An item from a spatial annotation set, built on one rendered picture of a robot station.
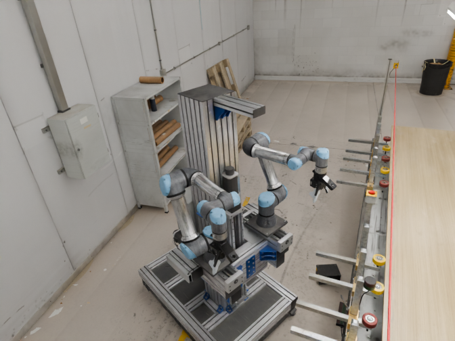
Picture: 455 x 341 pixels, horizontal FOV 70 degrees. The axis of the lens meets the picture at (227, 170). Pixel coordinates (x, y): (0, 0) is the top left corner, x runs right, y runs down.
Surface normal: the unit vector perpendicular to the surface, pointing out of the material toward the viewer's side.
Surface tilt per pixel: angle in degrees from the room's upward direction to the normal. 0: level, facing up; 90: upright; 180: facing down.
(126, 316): 0
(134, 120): 90
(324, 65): 90
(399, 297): 0
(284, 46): 90
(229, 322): 0
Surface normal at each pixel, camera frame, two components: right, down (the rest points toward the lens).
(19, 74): 0.95, 0.11
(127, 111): -0.32, 0.50
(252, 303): -0.07, -0.86
